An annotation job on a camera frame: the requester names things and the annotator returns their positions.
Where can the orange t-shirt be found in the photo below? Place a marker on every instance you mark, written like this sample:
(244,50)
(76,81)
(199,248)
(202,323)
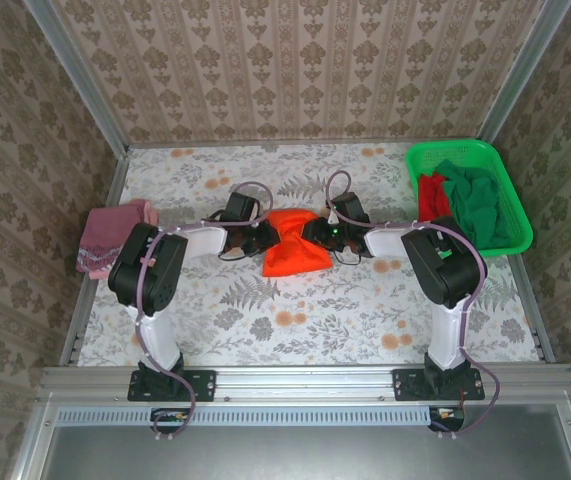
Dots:
(292,250)

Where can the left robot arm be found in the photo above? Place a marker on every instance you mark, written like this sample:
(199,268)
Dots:
(157,280)

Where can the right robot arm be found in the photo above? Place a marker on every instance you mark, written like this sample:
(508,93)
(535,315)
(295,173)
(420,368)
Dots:
(445,280)

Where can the floral tablecloth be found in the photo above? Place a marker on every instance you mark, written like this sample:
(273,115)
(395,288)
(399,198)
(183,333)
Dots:
(315,320)

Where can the red t-shirt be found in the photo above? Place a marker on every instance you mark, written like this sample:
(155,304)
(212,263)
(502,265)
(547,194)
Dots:
(431,197)

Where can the light pink folded t-shirt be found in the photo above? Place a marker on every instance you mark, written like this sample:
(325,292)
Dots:
(151,212)

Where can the green t-shirt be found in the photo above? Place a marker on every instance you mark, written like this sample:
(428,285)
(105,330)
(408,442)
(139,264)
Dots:
(480,210)

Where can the mauve folded t-shirt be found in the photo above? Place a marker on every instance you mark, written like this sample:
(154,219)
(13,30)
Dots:
(105,235)

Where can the green plastic basket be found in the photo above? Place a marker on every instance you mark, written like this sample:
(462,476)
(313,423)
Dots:
(512,200)

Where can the small controller board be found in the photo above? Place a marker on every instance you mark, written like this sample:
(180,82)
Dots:
(170,417)
(447,416)

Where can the grey metal sheet panel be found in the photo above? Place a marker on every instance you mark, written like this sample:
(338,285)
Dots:
(290,455)

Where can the aluminium back rail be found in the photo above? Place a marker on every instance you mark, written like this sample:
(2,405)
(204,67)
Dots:
(290,143)

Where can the aluminium front rail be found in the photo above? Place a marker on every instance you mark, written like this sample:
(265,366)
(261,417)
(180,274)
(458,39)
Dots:
(305,382)

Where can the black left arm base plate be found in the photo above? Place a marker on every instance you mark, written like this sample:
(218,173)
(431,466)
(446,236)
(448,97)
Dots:
(200,385)

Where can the left aluminium side rail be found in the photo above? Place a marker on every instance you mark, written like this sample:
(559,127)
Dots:
(92,260)

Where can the aluminium side rail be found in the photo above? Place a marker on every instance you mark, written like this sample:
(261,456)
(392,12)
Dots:
(535,310)
(92,260)

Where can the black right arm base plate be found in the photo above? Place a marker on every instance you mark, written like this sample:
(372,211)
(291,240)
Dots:
(407,385)

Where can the right aluminium side rail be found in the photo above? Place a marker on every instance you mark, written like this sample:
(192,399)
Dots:
(535,310)

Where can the left aluminium corner post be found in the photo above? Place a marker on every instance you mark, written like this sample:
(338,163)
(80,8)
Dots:
(75,75)

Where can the aluminium corner post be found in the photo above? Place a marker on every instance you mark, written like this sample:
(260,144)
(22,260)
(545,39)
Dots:
(520,75)
(75,75)

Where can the right aluminium corner post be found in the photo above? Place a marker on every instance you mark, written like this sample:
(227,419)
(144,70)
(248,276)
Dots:
(520,75)

